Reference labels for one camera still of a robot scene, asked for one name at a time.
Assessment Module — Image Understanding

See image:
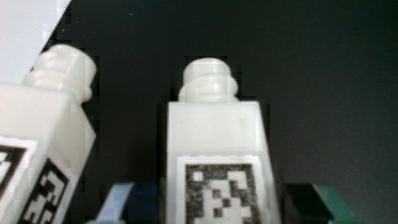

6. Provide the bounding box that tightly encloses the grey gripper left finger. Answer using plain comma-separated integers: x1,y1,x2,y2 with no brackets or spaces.
87,182,158,224

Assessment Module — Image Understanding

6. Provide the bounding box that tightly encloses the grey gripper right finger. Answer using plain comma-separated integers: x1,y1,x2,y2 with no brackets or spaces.
282,183,355,224

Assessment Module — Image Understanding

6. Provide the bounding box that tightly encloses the white table leg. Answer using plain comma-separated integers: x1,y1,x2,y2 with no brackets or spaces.
0,45,95,224
165,58,280,224

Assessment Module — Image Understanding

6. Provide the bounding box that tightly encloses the white square table top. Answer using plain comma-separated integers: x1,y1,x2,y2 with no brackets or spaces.
0,0,71,84

